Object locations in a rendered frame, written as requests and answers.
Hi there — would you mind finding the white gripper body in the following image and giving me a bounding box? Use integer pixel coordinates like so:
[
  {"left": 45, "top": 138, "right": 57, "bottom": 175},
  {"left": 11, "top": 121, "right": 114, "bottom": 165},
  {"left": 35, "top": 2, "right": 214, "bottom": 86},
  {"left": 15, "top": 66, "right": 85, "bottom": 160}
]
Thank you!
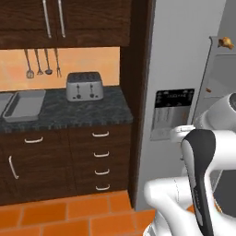
[{"left": 170, "top": 124, "right": 196, "bottom": 144}]

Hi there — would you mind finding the brown chicken drumstick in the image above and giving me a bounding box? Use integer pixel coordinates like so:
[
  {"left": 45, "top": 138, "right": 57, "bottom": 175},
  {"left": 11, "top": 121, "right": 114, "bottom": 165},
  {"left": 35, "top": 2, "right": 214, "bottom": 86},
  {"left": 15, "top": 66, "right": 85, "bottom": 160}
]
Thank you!
[{"left": 218, "top": 36, "right": 235, "bottom": 51}]

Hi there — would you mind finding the grey tupperware container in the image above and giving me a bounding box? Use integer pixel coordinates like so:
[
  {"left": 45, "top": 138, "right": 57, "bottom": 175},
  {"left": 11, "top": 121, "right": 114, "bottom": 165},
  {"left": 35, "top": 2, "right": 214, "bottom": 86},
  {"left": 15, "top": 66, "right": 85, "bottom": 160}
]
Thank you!
[{"left": 2, "top": 89, "right": 47, "bottom": 124}]

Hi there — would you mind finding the open grey fridge door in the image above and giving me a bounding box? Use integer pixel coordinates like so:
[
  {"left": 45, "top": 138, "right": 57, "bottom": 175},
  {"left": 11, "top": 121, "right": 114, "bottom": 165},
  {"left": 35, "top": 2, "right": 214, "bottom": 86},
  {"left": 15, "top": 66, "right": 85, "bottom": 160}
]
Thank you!
[{"left": 191, "top": 35, "right": 236, "bottom": 218}]

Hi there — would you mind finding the tall dark wood side panel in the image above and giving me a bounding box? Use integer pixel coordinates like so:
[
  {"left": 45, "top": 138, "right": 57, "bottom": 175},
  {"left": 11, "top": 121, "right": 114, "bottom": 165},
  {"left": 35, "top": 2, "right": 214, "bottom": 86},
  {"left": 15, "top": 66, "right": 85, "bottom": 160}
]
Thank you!
[{"left": 119, "top": 0, "right": 157, "bottom": 210}]

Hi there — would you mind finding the grey fridge door with dispenser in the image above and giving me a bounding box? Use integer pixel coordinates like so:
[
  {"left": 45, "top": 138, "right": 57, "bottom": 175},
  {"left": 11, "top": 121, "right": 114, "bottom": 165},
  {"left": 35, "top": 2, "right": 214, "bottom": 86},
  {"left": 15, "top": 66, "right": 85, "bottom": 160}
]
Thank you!
[{"left": 135, "top": 0, "right": 229, "bottom": 212}]

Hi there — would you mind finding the silver four-slot toaster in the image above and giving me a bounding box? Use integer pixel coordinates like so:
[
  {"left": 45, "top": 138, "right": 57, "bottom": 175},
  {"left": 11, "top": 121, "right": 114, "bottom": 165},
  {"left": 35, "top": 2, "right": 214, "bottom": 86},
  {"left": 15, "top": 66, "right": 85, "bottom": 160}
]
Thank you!
[{"left": 65, "top": 71, "right": 105, "bottom": 103}]

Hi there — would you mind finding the dark wood wide drawer front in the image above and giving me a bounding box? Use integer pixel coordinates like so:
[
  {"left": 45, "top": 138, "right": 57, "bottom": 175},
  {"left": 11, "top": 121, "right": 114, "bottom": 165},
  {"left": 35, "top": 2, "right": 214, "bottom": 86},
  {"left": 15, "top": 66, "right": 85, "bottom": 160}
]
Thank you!
[{"left": 0, "top": 128, "right": 71, "bottom": 151}]

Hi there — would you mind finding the hanging metal fork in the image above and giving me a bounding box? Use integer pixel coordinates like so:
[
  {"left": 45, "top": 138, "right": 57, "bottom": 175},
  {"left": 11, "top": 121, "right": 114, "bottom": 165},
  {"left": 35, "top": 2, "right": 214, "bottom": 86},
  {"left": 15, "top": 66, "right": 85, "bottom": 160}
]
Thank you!
[{"left": 53, "top": 47, "right": 63, "bottom": 78}]

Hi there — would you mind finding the dark wood base cupboard door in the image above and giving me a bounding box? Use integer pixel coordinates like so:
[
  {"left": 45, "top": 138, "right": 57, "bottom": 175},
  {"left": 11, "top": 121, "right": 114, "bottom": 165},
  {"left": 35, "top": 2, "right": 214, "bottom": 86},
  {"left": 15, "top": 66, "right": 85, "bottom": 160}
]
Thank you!
[{"left": 0, "top": 146, "right": 77, "bottom": 207}]

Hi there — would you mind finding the hanging metal ladle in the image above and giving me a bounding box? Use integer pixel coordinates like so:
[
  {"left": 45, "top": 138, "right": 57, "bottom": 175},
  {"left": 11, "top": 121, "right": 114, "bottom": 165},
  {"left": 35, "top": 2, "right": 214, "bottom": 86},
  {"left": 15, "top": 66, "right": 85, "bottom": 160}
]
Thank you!
[{"left": 43, "top": 48, "right": 53, "bottom": 76}]

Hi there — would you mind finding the hanging metal spatula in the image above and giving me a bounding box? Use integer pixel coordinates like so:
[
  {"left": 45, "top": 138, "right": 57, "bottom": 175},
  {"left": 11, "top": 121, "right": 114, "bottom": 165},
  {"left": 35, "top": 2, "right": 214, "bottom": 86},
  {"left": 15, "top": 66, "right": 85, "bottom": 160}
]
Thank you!
[{"left": 23, "top": 49, "right": 35, "bottom": 80}]

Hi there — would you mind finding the dark wood wall cupboard door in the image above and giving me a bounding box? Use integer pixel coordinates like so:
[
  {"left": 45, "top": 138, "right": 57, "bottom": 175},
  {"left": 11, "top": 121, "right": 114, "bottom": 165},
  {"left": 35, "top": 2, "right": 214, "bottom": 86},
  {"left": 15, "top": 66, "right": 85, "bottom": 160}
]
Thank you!
[
  {"left": 0, "top": 0, "right": 55, "bottom": 50},
  {"left": 53, "top": 0, "right": 134, "bottom": 48}
]

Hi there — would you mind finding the silver wide drawer handle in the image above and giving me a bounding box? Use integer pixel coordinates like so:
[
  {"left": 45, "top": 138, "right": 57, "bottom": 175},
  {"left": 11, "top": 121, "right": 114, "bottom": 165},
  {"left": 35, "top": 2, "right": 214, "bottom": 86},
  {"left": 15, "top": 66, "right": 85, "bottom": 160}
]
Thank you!
[{"left": 24, "top": 136, "right": 44, "bottom": 145}]

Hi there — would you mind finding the silver wall cupboard handle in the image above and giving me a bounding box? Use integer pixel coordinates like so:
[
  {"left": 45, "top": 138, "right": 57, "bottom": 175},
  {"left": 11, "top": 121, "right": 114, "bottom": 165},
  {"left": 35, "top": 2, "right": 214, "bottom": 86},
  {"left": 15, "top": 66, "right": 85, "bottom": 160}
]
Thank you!
[
  {"left": 41, "top": 0, "right": 53, "bottom": 40},
  {"left": 56, "top": 0, "right": 67, "bottom": 39}
]

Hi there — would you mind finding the silver base cupboard handle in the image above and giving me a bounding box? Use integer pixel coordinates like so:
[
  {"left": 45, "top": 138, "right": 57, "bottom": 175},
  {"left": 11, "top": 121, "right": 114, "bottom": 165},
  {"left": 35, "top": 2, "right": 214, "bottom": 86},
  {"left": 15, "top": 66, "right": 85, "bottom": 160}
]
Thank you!
[{"left": 7, "top": 155, "right": 19, "bottom": 181}]

